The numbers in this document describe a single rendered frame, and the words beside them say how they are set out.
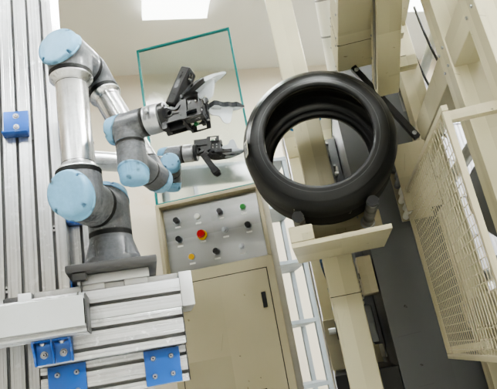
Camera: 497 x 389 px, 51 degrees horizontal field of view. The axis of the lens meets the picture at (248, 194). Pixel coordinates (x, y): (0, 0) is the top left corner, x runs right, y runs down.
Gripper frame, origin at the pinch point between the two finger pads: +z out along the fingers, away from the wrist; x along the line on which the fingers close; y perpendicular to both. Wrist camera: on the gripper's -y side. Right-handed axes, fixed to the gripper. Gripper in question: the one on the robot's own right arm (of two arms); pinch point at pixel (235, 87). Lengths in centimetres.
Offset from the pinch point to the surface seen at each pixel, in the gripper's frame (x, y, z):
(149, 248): -348, -108, -189
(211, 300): -132, 15, -57
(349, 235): -80, 17, 15
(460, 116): -33, 6, 55
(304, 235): -77, 13, 0
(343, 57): -93, -70, 30
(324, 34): -138, -124, 25
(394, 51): -80, -56, 50
